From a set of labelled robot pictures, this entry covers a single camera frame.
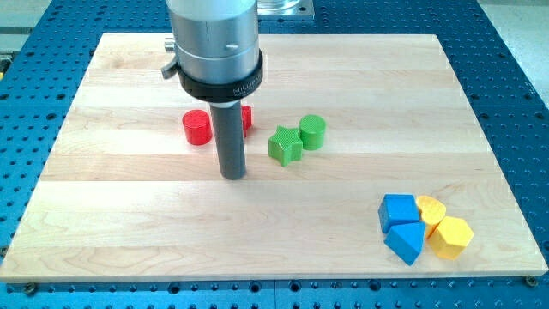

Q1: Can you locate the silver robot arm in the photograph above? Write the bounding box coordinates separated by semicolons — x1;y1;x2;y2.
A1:
161;0;262;103

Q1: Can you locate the green star block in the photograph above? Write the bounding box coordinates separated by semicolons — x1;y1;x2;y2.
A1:
268;125;303;167

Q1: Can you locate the red star block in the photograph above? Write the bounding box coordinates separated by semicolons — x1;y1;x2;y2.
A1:
241;105;253;137

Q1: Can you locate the green cylinder block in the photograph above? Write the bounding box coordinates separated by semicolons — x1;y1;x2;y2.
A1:
299;114;326;150

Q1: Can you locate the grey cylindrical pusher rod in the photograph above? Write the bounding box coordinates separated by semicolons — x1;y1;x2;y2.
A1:
210;100;246;180

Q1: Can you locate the red cylinder block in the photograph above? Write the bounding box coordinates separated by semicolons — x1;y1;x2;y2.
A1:
182;110;213;146

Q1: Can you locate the light wooden board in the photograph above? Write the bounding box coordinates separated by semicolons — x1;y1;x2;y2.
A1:
1;33;547;282

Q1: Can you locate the blue cube block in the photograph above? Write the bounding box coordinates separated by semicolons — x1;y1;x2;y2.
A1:
378;194;419;233

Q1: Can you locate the blue triangle block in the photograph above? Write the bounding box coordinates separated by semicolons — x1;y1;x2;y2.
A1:
384;221;425;265

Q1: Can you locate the yellow heart block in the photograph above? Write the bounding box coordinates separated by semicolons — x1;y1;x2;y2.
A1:
416;195;446;239

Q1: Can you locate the yellow hexagon block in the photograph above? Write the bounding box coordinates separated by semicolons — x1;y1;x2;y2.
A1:
427;216;474;260

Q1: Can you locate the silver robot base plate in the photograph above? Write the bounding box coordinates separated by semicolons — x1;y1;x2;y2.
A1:
257;0;315;21

